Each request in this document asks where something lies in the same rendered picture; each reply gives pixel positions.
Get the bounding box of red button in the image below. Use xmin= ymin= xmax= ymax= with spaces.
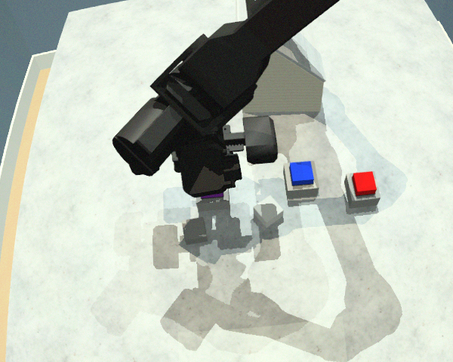
xmin=344 ymin=171 xmax=381 ymax=209

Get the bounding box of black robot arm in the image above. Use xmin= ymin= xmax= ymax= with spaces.
xmin=112 ymin=0 xmax=340 ymax=198

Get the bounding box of blue button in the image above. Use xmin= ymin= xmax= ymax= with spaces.
xmin=283 ymin=161 xmax=319 ymax=199

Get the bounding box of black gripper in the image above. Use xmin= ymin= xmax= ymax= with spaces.
xmin=171 ymin=116 xmax=278 ymax=173

